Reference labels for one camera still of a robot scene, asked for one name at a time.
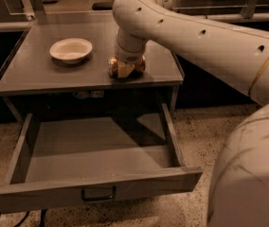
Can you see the black drawer handle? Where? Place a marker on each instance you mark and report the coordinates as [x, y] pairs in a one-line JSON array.
[[98, 194]]

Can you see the crushed orange can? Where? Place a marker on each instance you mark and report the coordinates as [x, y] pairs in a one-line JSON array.
[[112, 67]]

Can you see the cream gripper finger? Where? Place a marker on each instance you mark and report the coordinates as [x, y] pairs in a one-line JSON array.
[[124, 69]]

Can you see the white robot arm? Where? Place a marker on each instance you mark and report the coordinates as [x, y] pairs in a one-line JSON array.
[[239, 188]]

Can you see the white round bowl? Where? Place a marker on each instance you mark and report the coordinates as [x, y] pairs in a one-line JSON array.
[[71, 51]]

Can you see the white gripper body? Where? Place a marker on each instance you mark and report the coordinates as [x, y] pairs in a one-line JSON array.
[[127, 57]]

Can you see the grey open top drawer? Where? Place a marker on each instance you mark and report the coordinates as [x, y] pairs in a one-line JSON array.
[[136, 152]]

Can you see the grey cabinet counter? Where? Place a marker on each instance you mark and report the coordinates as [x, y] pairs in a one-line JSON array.
[[31, 71]]

